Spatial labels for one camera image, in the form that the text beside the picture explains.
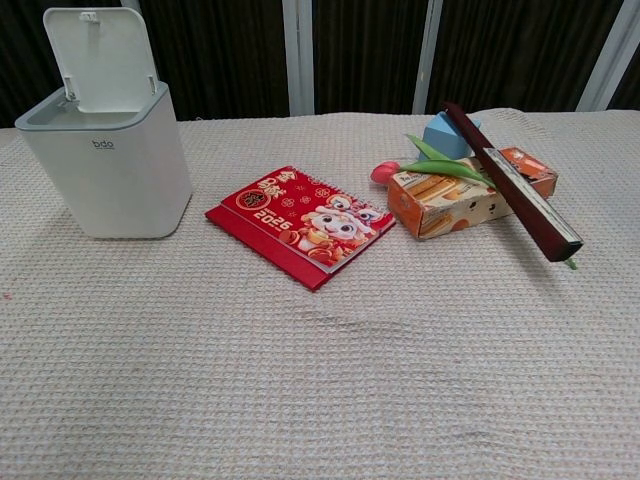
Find white plastic container lid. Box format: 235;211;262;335
42;6;161;114

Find translucent white container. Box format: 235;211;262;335
13;79;194;240

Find red 2026 desk calendar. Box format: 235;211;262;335
204;165;397;293

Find artificial pink tulip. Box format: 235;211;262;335
370;133;579;272

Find orange biscuit snack box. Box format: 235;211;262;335
386;146;559;242

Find beige woven tablecloth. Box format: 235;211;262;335
0;107;640;480

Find light blue foam block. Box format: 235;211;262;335
423;111;484;162

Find dark red long box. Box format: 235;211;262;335
442;101;585;264

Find black pleated curtain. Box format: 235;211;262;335
0;0;640;129

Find white metal frame post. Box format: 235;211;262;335
583;0;640;110
282;0;316;116
412;0;445;115

